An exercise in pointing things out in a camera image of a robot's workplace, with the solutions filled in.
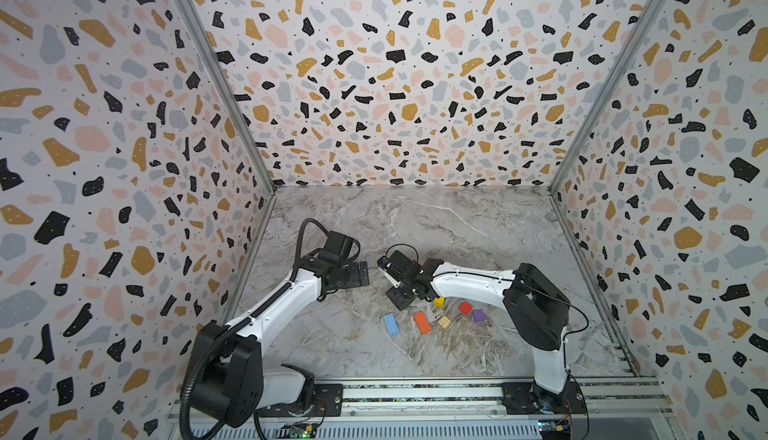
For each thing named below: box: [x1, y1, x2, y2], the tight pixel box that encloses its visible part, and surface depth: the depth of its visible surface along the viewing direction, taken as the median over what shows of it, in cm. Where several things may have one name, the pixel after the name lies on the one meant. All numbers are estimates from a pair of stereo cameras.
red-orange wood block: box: [413, 312, 432, 335], surface depth 90 cm
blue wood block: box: [383, 313, 400, 337], surface depth 87 cm
